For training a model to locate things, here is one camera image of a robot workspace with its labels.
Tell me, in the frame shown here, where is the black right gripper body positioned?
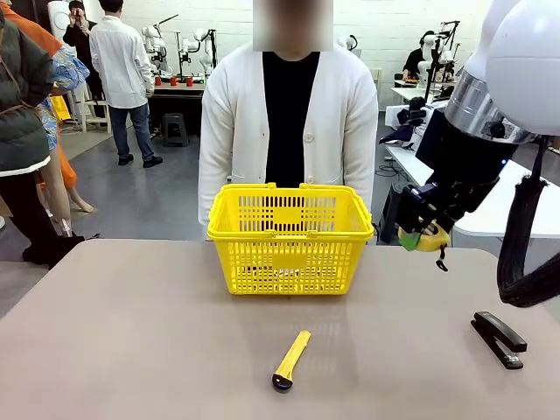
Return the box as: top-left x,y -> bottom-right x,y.
414,108 -> 518,222

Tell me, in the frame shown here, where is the yellow tape measure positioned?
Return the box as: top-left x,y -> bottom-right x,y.
409,225 -> 452,273

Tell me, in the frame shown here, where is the person's left forearm white sleeve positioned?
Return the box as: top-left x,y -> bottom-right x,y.
345,148 -> 378,228

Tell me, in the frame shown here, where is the person's right forearm white sleeve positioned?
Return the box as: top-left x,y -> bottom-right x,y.
197,148 -> 233,240

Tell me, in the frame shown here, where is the seated person in black top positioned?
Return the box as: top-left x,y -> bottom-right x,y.
402,30 -> 438,82

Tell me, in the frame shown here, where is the yellow plastic shopping basket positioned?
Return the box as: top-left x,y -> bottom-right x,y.
206,182 -> 375,297

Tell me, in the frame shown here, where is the person in white cardigan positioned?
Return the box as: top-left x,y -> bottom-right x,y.
197,0 -> 379,242

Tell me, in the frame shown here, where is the black plastic stool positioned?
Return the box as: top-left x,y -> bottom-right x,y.
378,182 -> 406,244

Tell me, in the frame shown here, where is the large white table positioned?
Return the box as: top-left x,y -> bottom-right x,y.
384,143 -> 560,240

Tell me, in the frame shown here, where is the dark purple cloth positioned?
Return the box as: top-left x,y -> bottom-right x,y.
379,124 -> 417,146

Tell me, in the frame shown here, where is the small white table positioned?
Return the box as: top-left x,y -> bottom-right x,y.
384,86 -> 456,132

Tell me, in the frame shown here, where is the black stapler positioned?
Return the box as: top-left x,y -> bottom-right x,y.
470,311 -> 529,371

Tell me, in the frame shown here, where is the yellow utility knife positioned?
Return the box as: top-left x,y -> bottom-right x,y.
270,330 -> 312,394

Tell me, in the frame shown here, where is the small black stool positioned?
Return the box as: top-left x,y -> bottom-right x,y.
162,112 -> 190,148

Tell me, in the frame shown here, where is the dark workbench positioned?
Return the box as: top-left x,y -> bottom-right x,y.
148,82 -> 207,137

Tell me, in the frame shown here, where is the bystander in white shirt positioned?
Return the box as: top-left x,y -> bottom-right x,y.
89,0 -> 164,170

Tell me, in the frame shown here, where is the white step stool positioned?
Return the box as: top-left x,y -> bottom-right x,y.
73,85 -> 113,135

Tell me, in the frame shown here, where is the yellow floor sign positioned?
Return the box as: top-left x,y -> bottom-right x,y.
51,95 -> 72,124

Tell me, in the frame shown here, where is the mannequin in orange blue clothes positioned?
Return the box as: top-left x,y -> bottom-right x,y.
8,6 -> 98,215

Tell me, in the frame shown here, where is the bystander in black clothes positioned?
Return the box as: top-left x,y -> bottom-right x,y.
62,0 -> 100,58

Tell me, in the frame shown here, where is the bystander in dark green jacket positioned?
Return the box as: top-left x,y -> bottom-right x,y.
0,8 -> 87,269

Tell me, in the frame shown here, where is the black braided cable sleeve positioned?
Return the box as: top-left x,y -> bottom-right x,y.
496,135 -> 560,308

